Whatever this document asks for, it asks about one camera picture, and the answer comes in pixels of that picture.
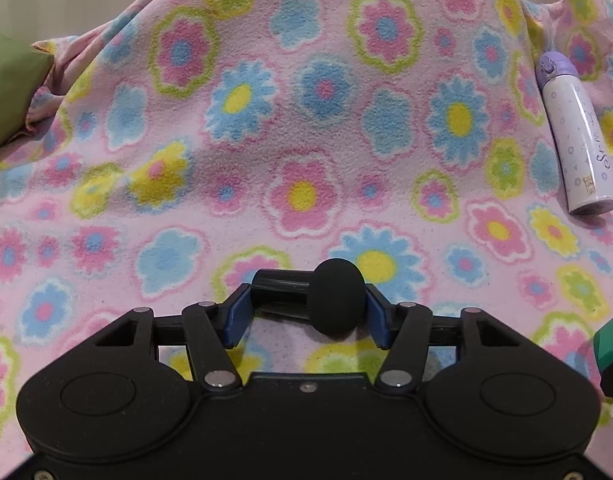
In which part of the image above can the pink floral fleece blanket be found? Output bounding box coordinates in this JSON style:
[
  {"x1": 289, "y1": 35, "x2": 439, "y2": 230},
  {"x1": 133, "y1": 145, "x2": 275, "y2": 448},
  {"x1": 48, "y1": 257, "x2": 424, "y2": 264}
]
[{"x1": 0, "y1": 0, "x2": 613, "y2": 461}]

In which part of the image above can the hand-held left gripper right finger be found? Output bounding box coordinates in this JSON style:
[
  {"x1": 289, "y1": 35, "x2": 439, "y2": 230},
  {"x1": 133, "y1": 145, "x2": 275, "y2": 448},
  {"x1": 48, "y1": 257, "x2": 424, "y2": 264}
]
[{"x1": 364, "y1": 285, "x2": 532, "y2": 392}]

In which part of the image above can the green printed pillow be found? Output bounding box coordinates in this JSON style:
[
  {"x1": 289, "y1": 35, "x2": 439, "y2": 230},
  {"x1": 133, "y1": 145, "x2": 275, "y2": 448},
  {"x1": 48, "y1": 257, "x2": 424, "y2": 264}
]
[{"x1": 0, "y1": 27, "x2": 54, "y2": 156}]

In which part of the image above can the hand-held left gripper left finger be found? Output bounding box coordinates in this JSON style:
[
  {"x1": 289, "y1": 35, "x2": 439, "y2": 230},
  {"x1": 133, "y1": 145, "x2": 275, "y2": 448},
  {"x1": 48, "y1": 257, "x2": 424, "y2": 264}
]
[{"x1": 94, "y1": 282, "x2": 252, "y2": 392}]

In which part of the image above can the purple white thermos bottle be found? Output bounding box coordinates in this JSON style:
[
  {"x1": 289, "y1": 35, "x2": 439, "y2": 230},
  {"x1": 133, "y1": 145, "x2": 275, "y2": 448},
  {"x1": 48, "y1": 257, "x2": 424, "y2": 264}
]
[{"x1": 535, "y1": 51, "x2": 613, "y2": 217}]

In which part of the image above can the black microphone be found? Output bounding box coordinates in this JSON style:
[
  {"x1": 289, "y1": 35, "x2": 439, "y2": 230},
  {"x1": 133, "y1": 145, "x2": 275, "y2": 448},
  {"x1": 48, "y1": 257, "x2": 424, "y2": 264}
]
[{"x1": 250, "y1": 258, "x2": 367, "y2": 335}]

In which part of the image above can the green tape roll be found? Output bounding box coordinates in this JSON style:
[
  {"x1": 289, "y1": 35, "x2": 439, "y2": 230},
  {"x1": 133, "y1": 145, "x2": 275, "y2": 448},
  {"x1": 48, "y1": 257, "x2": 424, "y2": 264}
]
[{"x1": 593, "y1": 314, "x2": 613, "y2": 367}]

